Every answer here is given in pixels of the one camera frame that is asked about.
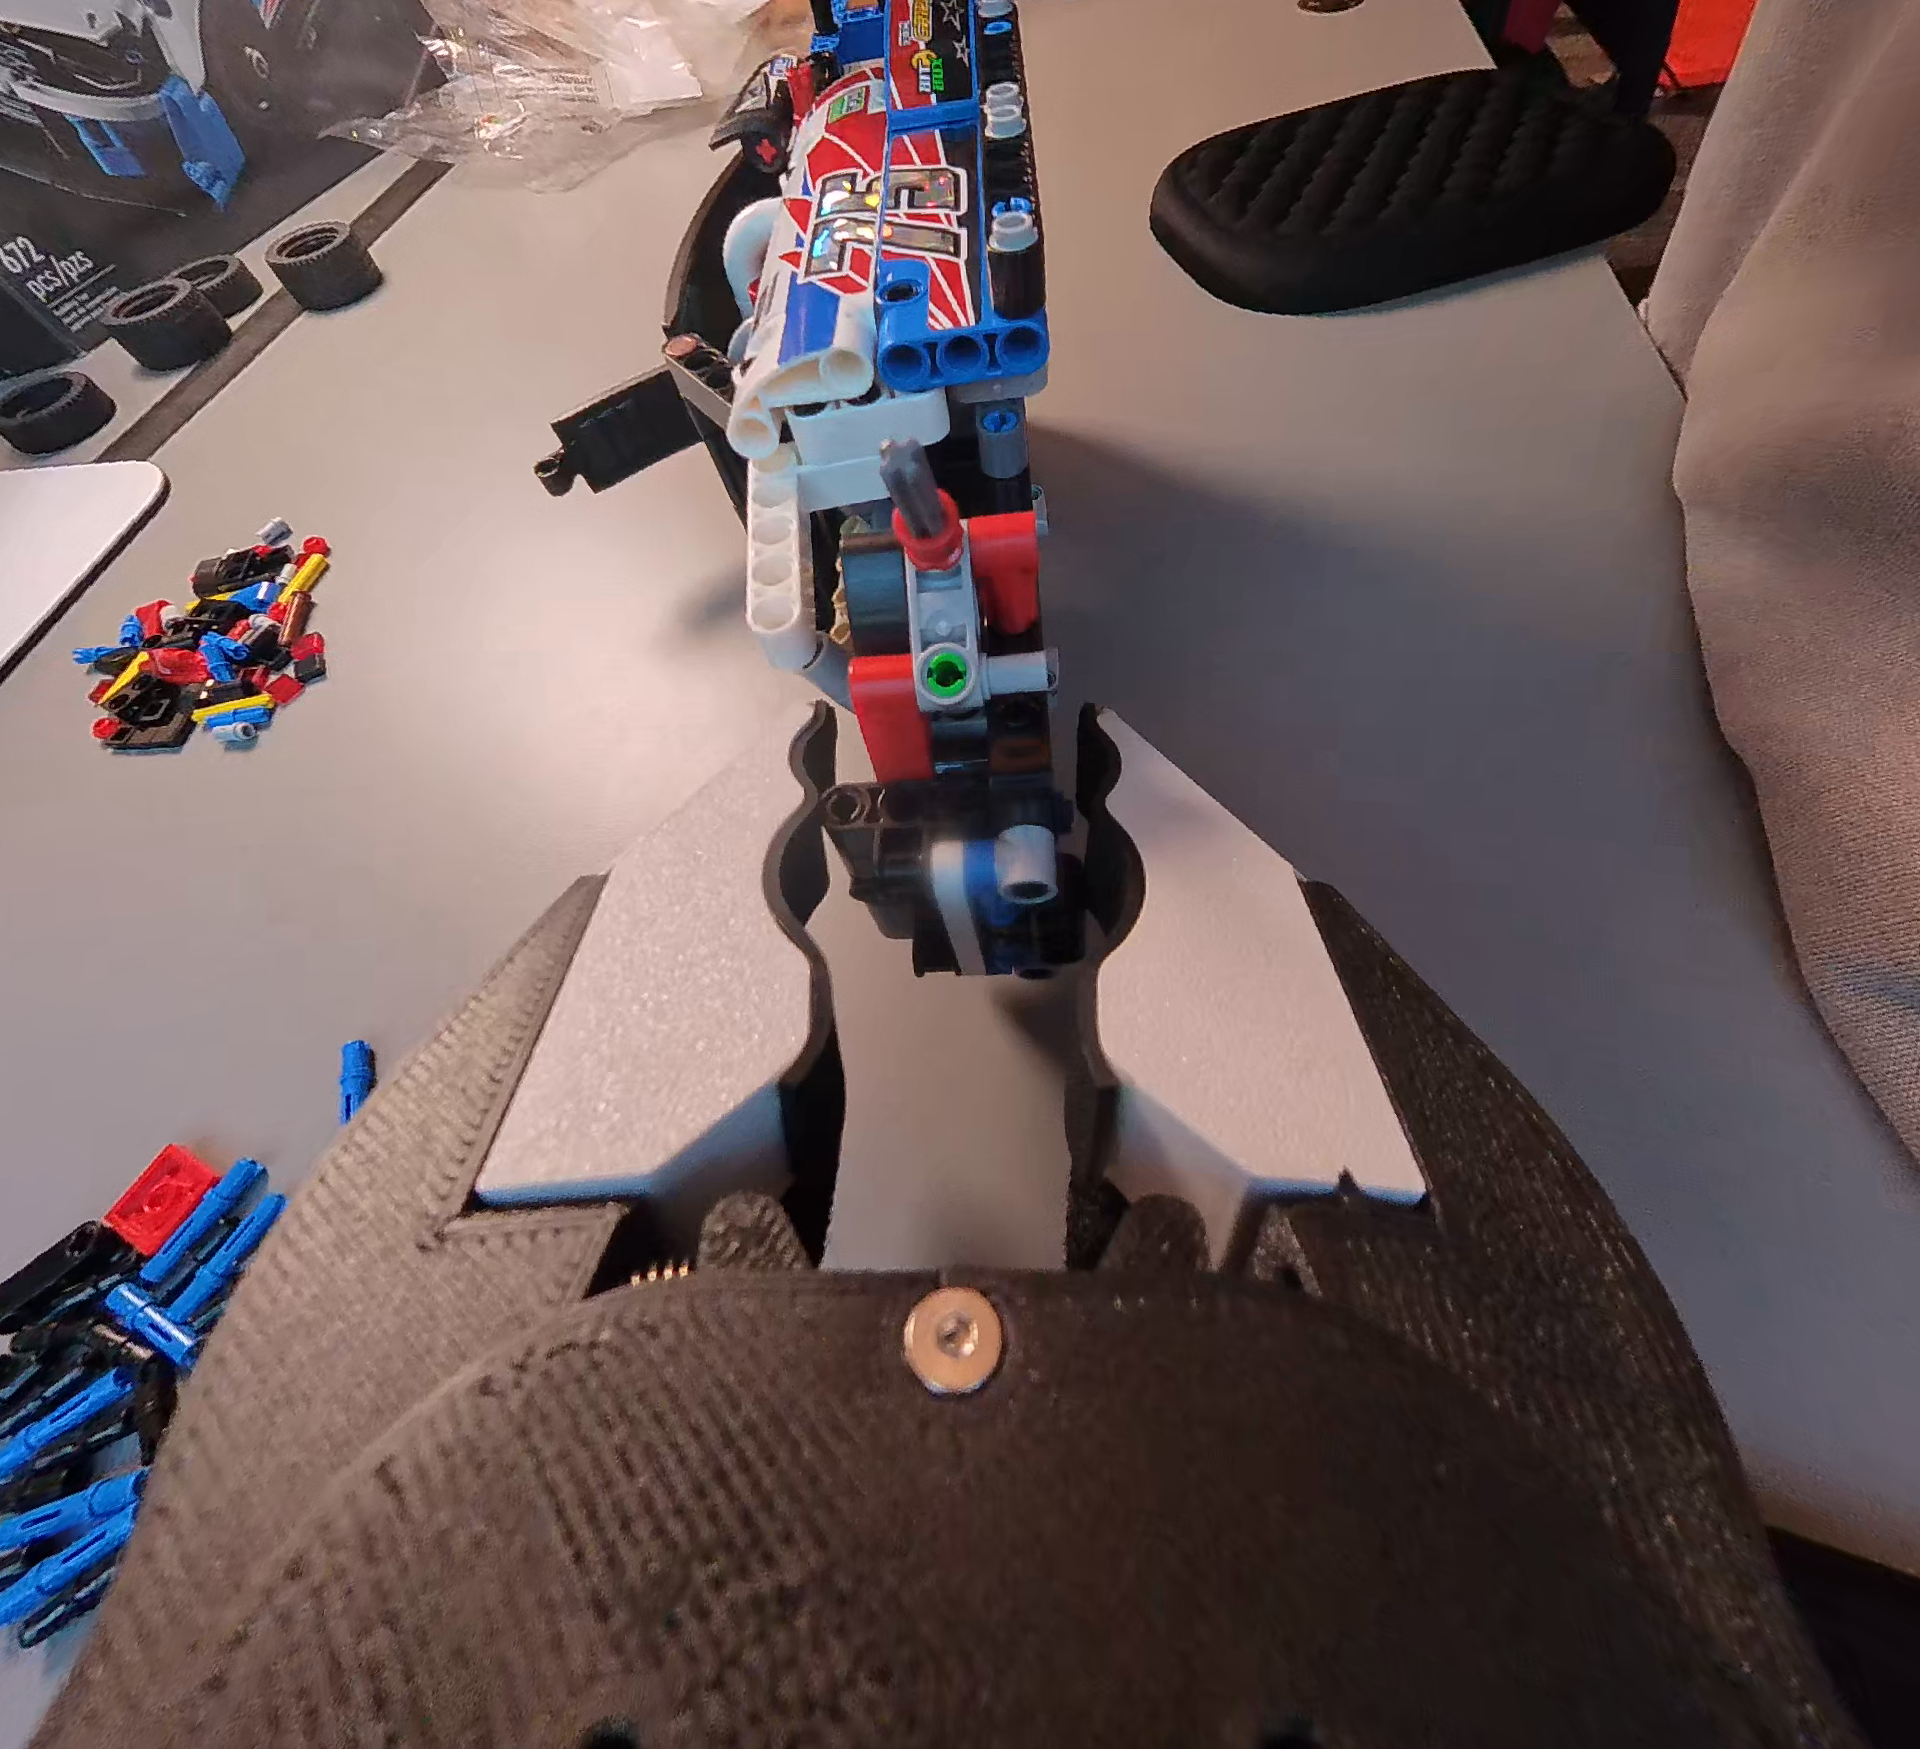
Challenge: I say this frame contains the clear plastic bags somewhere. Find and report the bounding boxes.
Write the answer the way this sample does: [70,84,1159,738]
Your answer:
[322,0,902,192]

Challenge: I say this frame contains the person's torso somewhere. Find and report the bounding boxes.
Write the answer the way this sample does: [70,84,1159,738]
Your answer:
[1641,0,1920,1167]

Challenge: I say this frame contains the pile of mixed lego pieces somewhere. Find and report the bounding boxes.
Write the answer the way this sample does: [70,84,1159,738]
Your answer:
[75,520,333,754]

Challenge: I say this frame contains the black lego box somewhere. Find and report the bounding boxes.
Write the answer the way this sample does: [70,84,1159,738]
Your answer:
[0,0,460,378]

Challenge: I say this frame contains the white book stand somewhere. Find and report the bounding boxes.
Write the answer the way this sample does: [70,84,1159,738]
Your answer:
[0,460,169,677]

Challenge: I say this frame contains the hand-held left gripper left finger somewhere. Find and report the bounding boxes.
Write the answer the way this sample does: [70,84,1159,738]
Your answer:
[472,702,839,1254]

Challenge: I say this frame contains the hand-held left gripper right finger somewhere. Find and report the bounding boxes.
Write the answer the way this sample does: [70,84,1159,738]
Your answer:
[1072,702,1430,1268]

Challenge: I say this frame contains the lego race car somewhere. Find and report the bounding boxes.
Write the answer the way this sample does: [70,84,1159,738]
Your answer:
[532,0,1090,985]

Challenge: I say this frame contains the pile of blue lego pieces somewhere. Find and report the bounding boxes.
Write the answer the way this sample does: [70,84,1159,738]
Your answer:
[0,1035,377,1645]

